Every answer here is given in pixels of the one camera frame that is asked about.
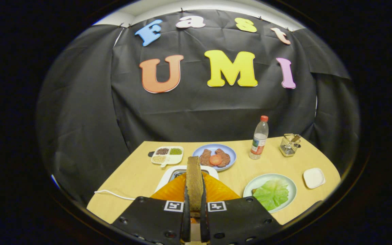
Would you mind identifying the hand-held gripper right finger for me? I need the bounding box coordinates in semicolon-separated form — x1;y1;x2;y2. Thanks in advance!
200;171;282;245

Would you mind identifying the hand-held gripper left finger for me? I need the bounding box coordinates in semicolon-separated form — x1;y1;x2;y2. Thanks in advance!
111;172;191;245

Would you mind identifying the green lettuce leaf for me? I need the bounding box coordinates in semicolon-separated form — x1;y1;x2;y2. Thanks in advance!
252;179;290;211

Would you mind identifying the small white plate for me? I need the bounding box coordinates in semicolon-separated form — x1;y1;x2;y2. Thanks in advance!
303;168;326;189

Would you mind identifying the brown toast slice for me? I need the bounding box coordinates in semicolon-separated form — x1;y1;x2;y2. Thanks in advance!
186;156;204;218

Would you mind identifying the pale green plate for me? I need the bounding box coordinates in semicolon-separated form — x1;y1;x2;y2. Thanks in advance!
243;173;297;214

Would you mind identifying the white toaster cable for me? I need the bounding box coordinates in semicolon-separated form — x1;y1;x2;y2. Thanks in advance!
94;190;136;201

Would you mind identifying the black backdrop cloth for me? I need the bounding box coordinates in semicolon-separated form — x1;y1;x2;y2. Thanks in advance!
35;10;360;206

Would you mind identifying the blue plate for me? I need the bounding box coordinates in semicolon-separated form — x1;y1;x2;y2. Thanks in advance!
193;144;237;172

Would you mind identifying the brown meat patty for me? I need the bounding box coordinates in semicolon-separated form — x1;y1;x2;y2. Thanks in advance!
199;149;213;167
215;148;231;168

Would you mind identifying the white divided condiment tray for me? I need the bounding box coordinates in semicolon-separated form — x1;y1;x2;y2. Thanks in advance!
151;146;184;168

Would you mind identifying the clear plastic water bottle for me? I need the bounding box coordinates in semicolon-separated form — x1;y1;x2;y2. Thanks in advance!
249;115;269;160

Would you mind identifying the white toaster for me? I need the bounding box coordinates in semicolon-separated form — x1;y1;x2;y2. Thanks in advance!
155;165;219;193

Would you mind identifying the metal wire utensil holder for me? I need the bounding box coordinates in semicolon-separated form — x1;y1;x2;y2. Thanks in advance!
279;133;301;157

